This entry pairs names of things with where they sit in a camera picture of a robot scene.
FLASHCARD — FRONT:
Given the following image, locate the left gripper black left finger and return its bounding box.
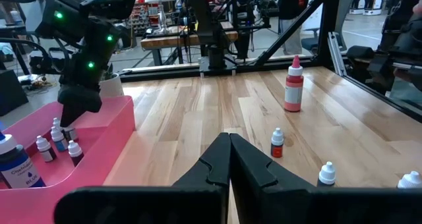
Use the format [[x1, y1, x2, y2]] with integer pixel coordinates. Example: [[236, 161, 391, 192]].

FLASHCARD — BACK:
[[54, 132, 231, 224]]

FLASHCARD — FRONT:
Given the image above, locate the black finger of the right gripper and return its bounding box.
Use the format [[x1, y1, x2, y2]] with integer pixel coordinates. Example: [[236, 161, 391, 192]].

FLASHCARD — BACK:
[[61, 105, 80, 128]]

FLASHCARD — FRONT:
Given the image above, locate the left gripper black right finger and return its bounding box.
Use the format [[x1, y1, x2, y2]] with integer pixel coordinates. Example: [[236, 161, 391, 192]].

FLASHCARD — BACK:
[[230, 133, 422, 224]]

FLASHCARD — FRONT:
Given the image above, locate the small blue food coloring bottle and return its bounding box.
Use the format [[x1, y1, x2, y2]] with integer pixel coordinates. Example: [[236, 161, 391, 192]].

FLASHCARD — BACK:
[[49, 125, 69, 152]]

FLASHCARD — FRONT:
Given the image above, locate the small red food coloring bottle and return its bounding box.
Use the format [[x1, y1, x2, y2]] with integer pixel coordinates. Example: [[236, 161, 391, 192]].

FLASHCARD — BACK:
[[270, 127, 285, 159], [67, 140, 85, 167]]

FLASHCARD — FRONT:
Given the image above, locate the large blue food coloring bottle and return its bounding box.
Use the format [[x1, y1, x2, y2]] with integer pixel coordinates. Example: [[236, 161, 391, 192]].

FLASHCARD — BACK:
[[0, 131, 47, 189]]

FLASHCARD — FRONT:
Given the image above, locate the large red food coloring bottle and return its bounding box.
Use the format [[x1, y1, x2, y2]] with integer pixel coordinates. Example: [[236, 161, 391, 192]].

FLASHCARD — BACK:
[[284, 55, 305, 113]]

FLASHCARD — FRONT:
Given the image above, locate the small green food coloring bottle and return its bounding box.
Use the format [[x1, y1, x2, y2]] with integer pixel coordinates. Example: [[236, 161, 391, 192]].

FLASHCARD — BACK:
[[397, 170, 422, 189]]

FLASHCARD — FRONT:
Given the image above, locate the succulent in white pot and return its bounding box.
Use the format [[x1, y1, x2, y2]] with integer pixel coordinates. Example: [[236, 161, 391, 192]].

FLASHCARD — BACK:
[[98, 72, 125, 98]]

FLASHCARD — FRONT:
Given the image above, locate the translucent pink plastic bin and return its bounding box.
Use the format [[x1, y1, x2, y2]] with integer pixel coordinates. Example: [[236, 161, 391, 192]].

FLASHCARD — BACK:
[[0, 95, 136, 224]]

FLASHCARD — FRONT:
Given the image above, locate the black box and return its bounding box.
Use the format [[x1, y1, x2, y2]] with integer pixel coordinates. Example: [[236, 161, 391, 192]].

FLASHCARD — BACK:
[[0, 69, 29, 117]]

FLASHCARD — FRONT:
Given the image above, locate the wooden workbench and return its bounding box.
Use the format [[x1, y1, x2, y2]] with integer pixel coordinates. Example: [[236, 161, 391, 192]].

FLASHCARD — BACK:
[[140, 21, 239, 65]]

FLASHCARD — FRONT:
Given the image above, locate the red parts drawer cabinet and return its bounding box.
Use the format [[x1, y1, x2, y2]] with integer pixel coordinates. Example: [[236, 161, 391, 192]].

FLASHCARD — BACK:
[[128, 3, 159, 29]]

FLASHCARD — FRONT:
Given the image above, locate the blue office chair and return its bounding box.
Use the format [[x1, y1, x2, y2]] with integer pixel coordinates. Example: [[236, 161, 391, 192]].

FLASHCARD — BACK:
[[301, 26, 326, 53]]

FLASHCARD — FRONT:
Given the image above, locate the person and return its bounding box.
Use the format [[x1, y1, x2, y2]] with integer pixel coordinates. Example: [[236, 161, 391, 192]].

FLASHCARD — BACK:
[[278, 0, 313, 55]]

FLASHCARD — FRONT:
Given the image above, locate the silver aluminium bracket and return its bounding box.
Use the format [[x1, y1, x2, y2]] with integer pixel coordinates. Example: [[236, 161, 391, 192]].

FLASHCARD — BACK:
[[328, 32, 347, 77]]

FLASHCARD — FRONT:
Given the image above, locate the black aluminium table frame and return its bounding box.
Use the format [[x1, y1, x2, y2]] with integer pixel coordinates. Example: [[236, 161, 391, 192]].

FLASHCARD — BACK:
[[118, 0, 422, 123]]

